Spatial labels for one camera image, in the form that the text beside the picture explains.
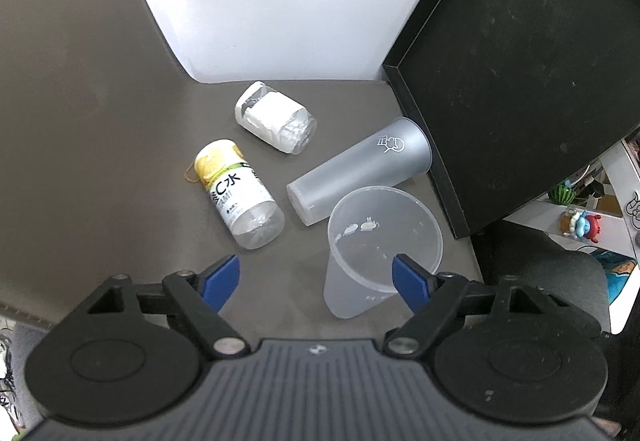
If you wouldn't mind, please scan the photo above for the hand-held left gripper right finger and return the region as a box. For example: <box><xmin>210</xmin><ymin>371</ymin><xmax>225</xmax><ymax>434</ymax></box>
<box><xmin>384</xmin><ymin>254</ymin><xmax>566</xmax><ymax>356</ymax></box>

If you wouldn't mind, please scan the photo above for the clear plastic cup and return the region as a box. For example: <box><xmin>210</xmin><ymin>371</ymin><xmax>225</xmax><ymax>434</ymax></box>
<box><xmin>323</xmin><ymin>186</ymin><xmax>444</xmax><ymax>320</ymax></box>

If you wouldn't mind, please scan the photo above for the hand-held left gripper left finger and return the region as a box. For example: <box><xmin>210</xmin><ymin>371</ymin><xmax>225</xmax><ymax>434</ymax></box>
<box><xmin>88</xmin><ymin>254</ymin><xmax>250</xmax><ymax>356</ymax></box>

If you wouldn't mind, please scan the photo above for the blue and red toy figure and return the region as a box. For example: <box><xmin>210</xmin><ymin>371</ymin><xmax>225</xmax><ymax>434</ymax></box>
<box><xmin>559</xmin><ymin>208</ymin><xmax>605</xmax><ymax>243</ymax></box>

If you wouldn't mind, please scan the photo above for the frosted grey tall cup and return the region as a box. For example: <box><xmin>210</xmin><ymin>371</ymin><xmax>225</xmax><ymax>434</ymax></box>
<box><xmin>286</xmin><ymin>117</ymin><xmax>432</xmax><ymax>226</ymax></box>

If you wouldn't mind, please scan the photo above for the white label plastic bottle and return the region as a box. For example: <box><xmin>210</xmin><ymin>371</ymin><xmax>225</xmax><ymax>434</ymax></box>
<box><xmin>234</xmin><ymin>81</ymin><xmax>318</xmax><ymax>156</ymax></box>

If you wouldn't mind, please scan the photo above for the black office chair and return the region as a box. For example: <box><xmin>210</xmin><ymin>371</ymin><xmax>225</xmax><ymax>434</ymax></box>
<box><xmin>471</xmin><ymin>221</ymin><xmax>623</xmax><ymax>437</ymax></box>

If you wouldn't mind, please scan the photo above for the black box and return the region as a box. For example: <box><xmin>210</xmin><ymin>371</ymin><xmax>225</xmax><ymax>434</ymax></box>
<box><xmin>382</xmin><ymin>0</ymin><xmax>640</xmax><ymax>240</ymax></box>

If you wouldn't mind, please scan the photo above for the white shelf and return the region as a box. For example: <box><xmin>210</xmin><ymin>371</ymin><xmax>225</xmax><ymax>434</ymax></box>
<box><xmin>501</xmin><ymin>139</ymin><xmax>640</xmax><ymax>335</ymax></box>

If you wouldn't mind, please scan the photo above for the yellow label plastic bottle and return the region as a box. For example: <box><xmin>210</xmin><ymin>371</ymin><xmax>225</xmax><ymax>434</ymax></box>
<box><xmin>194</xmin><ymin>138</ymin><xmax>286</xmax><ymax>250</ymax></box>

